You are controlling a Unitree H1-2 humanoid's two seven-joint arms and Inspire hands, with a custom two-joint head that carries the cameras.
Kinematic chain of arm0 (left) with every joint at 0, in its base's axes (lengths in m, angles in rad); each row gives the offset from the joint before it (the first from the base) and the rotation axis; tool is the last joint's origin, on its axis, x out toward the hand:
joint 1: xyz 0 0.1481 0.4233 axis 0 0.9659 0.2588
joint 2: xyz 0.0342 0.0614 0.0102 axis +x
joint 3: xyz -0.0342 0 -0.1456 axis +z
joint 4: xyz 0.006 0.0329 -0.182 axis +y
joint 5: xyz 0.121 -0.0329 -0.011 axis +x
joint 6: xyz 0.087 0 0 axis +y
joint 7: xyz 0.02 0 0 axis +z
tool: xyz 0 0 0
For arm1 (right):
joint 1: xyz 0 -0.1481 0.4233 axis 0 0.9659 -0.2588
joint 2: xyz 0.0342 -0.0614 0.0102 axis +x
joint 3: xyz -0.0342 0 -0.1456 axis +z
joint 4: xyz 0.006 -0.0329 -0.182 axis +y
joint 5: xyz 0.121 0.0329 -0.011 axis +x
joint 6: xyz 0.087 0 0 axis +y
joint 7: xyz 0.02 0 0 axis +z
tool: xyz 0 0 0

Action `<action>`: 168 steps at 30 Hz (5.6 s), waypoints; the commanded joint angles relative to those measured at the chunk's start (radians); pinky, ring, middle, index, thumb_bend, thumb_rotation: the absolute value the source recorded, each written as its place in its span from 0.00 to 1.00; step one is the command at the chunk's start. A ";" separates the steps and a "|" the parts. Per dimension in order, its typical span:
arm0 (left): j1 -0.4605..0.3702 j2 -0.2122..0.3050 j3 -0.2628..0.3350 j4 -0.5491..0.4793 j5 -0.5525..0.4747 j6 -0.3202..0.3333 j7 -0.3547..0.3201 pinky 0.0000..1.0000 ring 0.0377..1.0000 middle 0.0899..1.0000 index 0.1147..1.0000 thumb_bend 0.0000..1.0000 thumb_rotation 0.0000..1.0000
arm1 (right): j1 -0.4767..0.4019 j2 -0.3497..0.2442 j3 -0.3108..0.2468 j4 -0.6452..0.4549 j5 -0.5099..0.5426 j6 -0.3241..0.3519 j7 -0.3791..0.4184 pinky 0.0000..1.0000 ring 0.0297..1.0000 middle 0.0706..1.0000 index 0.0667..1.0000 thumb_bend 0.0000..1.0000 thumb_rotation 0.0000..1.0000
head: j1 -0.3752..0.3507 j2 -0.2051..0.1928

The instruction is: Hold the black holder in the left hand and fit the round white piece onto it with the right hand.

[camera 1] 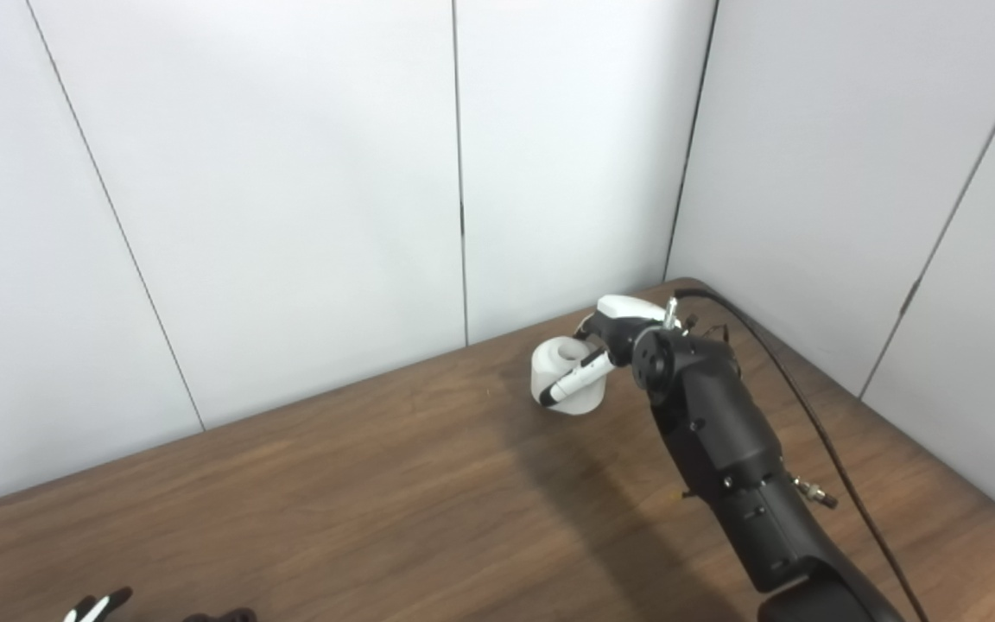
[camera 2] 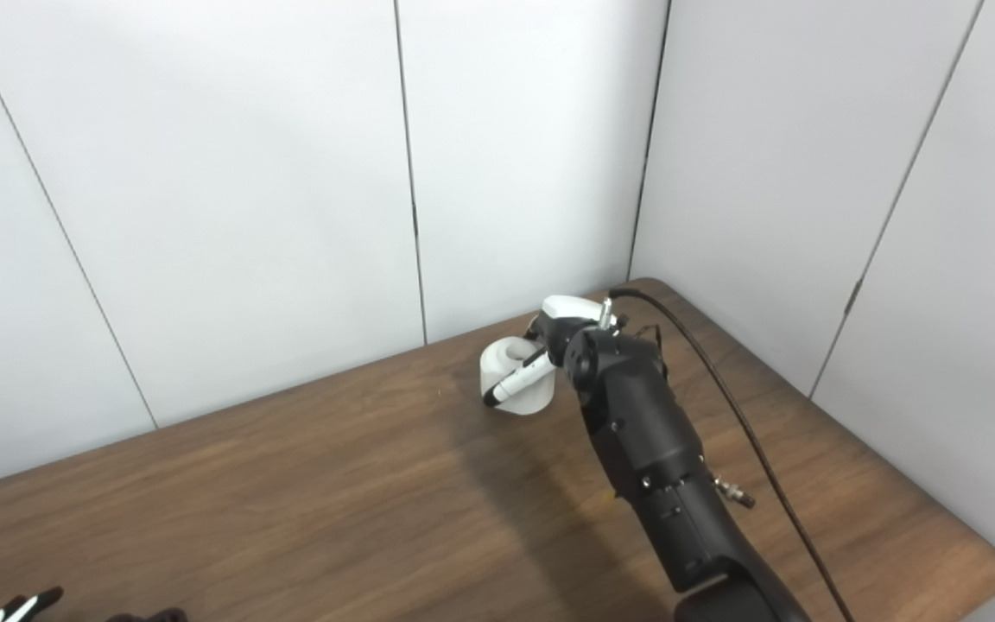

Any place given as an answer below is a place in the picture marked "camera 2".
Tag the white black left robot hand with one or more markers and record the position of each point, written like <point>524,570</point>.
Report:
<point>27,605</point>

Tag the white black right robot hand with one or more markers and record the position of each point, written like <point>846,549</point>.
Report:
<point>571,313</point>

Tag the round white piece with holes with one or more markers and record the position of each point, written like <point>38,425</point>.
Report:
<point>502,363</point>

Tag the black flanged holder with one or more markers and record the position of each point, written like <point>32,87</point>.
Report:
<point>148,617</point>

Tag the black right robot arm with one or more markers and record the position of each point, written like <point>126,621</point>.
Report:
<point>644,432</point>

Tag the black panel seam clip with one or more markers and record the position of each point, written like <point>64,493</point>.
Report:
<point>852,295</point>

